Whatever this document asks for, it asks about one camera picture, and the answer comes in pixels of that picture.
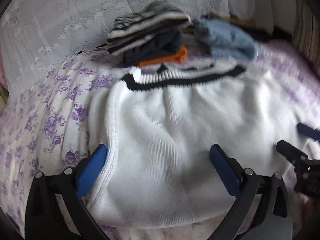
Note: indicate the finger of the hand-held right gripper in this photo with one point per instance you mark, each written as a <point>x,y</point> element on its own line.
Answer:
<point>290,151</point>
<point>308,131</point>

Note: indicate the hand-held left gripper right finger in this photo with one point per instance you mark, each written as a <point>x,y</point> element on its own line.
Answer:
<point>223,170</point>

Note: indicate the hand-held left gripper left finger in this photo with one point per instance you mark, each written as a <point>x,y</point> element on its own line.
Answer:
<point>92,170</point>

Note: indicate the white sweater with black trim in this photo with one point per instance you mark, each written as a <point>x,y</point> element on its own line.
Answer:
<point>175,130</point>

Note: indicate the purple floral bed sheet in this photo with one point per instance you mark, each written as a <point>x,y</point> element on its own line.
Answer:
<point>37,120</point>

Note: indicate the orange folded cloth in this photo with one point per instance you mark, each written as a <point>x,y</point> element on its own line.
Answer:
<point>175,57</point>

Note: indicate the light blue folded cloth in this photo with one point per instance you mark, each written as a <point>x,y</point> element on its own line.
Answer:
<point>225,40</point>

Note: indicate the navy folded cloth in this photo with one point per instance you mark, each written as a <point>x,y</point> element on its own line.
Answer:
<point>155,50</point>

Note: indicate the black white striped folded cloth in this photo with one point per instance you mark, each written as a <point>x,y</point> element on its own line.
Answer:
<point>145,27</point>

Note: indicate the white lace pillow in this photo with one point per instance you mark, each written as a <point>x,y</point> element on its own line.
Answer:
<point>62,17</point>

